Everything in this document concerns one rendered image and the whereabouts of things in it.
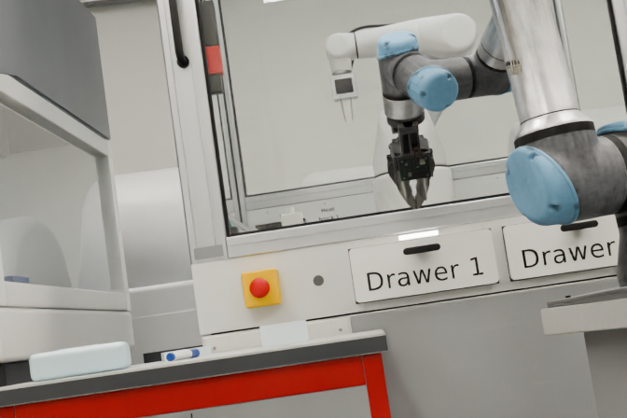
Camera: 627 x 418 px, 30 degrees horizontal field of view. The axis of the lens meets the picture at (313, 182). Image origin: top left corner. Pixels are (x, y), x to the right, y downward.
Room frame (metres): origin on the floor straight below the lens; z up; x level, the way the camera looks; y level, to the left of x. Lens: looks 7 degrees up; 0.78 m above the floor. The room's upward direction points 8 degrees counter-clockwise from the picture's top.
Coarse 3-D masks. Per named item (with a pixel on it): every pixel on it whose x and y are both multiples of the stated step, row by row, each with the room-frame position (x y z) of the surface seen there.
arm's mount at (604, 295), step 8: (608, 288) 1.80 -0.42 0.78; (616, 288) 1.65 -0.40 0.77; (624, 288) 1.60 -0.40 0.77; (568, 296) 1.75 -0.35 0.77; (576, 296) 1.73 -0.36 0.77; (584, 296) 1.68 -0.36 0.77; (592, 296) 1.66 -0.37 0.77; (600, 296) 1.65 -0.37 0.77; (608, 296) 1.63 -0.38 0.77; (616, 296) 1.62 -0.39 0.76; (624, 296) 1.60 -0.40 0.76; (552, 304) 1.75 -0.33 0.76; (560, 304) 1.74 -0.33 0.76; (568, 304) 1.72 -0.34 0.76
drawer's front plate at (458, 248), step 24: (432, 240) 2.36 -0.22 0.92; (456, 240) 2.36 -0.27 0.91; (480, 240) 2.36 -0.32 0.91; (360, 264) 2.37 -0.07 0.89; (384, 264) 2.37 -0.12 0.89; (408, 264) 2.37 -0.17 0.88; (432, 264) 2.36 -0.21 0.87; (480, 264) 2.36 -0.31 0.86; (360, 288) 2.37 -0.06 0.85; (384, 288) 2.37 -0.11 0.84; (408, 288) 2.37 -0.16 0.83; (432, 288) 2.36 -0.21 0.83; (456, 288) 2.38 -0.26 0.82
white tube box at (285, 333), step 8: (304, 320) 2.13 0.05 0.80; (264, 328) 2.12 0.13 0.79; (272, 328) 2.12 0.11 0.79; (280, 328) 2.12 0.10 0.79; (288, 328) 2.12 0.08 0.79; (296, 328) 2.13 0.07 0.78; (304, 328) 2.13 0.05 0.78; (264, 336) 2.12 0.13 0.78; (272, 336) 2.12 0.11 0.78; (280, 336) 2.12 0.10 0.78; (288, 336) 2.12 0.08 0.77; (296, 336) 2.13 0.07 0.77; (304, 336) 2.13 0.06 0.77; (264, 344) 2.12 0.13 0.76; (272, 344) 2.12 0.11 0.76; (280, 344) 2.12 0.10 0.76
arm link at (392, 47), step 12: (384, 36) 2.06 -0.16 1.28; (396, 36) 2.05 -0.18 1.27; (408, 36) 2.04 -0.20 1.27; (384, 48) 2.03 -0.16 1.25; (396, 48) 2.02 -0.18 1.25; (408, 48) 2.03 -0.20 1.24; (384, 60) 2.05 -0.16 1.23; (396, 60) 2.03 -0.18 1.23; (384, 72) 2.06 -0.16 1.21; (384, 84) 2.08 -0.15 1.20; (384, 96) 2.10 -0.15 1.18; (396, 96) 2.08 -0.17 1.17
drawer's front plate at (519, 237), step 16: (528, 224) 2.36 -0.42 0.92; (608, 224) 2.35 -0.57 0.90; (512, 240) 2.36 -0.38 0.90; (528, 240) 2.36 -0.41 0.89; (544, 240) 2.36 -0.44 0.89; (560, 240) 2.35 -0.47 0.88; (576, 240) 2.35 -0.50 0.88; (592, 240) 2.35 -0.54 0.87; (608, 240) 2.35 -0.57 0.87; (512, 256) 2.36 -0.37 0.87; (528, 256) 2.36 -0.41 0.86; (560, 256) 2.35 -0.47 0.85; (592, 256) 2.35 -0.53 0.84; (608, 256) 2.35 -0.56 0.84; (512, 272) 2.36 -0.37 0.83; (528, 272) 2.36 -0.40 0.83; (544, 272) 2.36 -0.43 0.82; (560, 272) 2.35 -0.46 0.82
